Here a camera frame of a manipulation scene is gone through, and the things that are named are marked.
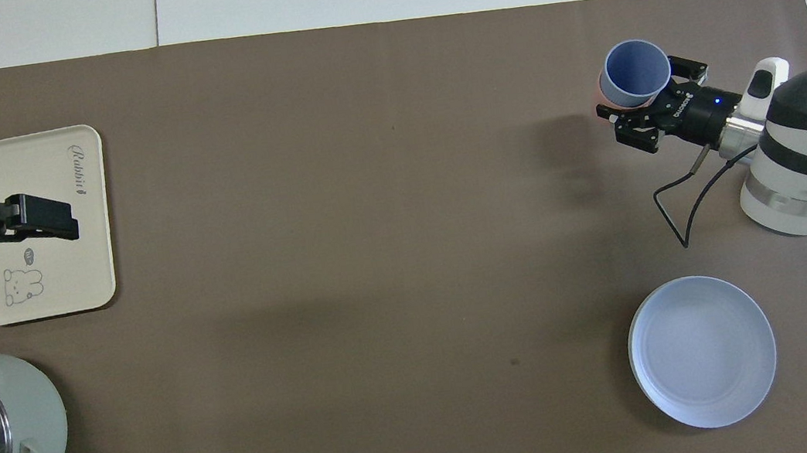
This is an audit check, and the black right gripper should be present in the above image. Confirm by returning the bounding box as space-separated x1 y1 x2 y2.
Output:
590 48 734 159

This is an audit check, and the brown table mat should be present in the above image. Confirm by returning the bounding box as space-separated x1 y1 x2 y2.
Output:
0 0 807 453

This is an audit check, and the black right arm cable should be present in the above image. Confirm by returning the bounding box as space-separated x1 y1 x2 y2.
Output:
648 141 772 253

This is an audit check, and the pink cup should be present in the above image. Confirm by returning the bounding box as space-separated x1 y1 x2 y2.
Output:
595 65 662 115

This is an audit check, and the cream tray with rabbit print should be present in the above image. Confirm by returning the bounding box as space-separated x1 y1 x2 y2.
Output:
0 122 124 326

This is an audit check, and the blue ribbed cup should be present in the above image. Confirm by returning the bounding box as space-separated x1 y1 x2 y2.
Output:
598 36 676 111

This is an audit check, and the lavender blue plate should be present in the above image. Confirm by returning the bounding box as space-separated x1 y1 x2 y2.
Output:
619 266 786 438

